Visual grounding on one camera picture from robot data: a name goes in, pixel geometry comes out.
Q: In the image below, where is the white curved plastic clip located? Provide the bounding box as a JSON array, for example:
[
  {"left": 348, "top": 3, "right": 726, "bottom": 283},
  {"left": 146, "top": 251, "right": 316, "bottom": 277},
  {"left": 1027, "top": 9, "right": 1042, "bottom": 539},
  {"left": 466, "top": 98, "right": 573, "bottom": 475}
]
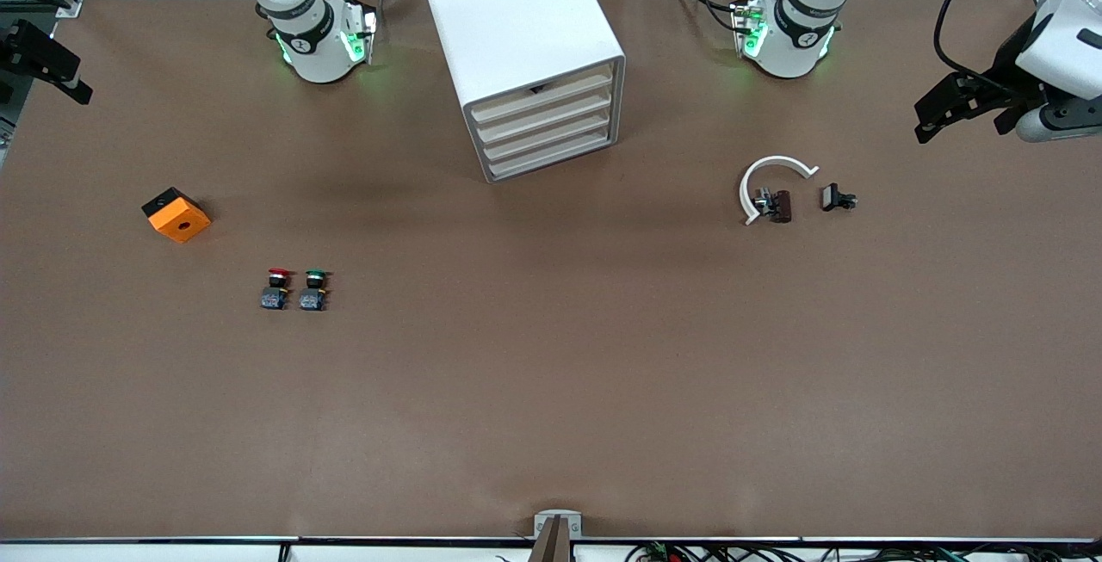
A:
[{"left": 739, "top": 155, "right": 820, "bottom": 227}]

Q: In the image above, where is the orange box with hole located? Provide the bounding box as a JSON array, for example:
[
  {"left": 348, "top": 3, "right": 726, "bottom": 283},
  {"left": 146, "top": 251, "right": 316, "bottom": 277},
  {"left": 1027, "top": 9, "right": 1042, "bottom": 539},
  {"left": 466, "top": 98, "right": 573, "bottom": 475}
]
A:
[{"left": 141, "top": 187, "right": 213, "bottom": 244}]

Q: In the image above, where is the brown pointed post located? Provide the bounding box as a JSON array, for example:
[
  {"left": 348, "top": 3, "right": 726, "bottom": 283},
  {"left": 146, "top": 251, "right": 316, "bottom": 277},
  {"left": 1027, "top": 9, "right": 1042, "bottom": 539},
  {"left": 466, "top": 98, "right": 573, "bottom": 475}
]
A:
[{"left": 527, "top": 516, "right": 574, "bottom": 562}]

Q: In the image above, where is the black cable bundle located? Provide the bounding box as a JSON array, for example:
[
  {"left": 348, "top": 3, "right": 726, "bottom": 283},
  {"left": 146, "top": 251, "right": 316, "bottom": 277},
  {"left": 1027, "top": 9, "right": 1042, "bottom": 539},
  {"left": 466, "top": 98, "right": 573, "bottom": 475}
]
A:
[{"left": 624, "top": 540, "right": 1102, "bottom": 562}]

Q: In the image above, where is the red push button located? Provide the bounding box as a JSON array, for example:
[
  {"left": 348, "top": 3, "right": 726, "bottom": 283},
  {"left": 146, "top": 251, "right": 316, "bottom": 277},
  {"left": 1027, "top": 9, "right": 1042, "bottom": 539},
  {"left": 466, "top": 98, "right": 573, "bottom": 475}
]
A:
[{"left": 260, "top": 267, "right": 294, "bottom": 312}]

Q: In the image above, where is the green push button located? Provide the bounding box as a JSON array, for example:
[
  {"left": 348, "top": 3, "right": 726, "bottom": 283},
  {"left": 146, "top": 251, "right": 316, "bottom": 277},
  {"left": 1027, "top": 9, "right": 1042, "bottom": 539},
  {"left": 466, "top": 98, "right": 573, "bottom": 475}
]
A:
[{"left": 298, "top": 268, "right": 333, "bottom": 314}]

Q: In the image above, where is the dark brown part with metal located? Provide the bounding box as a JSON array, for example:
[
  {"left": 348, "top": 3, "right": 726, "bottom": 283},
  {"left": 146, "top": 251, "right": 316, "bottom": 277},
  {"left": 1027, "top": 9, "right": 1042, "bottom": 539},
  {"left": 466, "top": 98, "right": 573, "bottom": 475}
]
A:
[{"left": 752, "top": 188, "right": 795, "bottom": 225}]

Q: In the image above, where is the grey metal bracket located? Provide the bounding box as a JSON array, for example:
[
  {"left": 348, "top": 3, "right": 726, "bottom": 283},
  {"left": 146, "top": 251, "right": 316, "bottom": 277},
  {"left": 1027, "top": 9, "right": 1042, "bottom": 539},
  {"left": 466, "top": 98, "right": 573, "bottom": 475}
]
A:
[{"left": 533, "top": 510, "right": 584, "bottom": 540}]

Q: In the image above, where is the white table edge rail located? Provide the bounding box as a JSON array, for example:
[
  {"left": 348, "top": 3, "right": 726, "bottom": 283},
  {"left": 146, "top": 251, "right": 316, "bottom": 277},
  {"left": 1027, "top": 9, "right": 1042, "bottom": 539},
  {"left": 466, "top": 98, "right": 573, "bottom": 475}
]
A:
[{"left": 0, "top": 534, "right": 1102, "bottom": 562}]

